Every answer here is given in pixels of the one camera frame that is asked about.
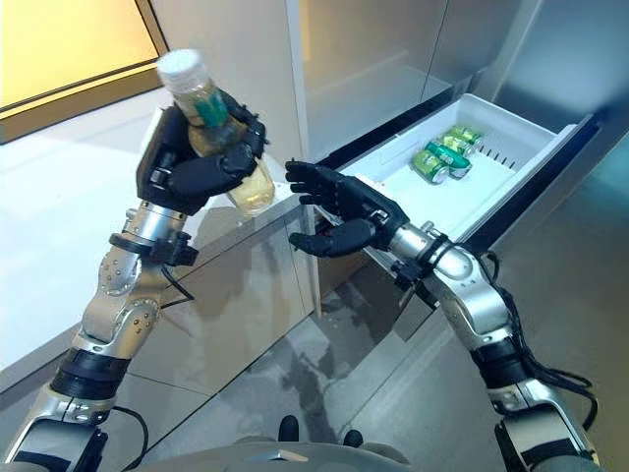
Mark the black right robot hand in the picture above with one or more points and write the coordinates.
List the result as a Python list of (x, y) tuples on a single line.
[(354, 196)]

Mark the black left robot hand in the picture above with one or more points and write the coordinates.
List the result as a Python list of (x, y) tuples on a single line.
[(167, 172)]

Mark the tea bottle with white cap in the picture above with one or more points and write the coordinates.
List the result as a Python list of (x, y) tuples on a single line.
[(196, 98)]

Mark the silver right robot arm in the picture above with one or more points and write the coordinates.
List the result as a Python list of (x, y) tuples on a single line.
[(472, 295)]

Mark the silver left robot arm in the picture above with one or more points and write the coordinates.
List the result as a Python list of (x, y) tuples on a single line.
[(118, 314)]

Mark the steel fridge drawer front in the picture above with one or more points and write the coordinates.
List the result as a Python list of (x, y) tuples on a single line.
[(359, 300)]

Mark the fridge drawer with white bin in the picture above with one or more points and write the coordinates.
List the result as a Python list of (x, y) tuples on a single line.
[(491, 196)]

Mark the stainless steel fridge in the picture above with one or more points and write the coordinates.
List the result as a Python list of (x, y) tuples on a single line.
[(373, 59)]

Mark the light green drink can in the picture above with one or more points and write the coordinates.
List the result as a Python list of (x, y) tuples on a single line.
[(430, 166), (464, 133), (454, 146)]

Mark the dark green drink can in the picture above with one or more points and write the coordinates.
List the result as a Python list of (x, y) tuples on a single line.
[(449, 158)]

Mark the white counter cabinet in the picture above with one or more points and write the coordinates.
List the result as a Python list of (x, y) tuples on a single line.
[(59, 221)]

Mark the tall white cabinet panel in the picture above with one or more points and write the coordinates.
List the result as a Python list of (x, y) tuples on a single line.
[(255, 59)]

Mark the robot left leg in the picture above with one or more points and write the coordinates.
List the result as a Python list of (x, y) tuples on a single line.
[(289, 429)]

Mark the grey robot torso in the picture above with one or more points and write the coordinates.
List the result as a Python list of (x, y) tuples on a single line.
[(285, 459)]

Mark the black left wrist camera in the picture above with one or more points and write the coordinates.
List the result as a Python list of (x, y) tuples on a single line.
[(177, 251)]

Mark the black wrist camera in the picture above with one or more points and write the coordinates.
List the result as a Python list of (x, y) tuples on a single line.
[(177, 251), (410, 275)]

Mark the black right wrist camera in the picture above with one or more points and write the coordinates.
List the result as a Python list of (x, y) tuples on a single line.
[(410, 275)]

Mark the yellow lit window with frame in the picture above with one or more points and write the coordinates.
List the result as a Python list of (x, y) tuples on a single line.
[(64, 49)]

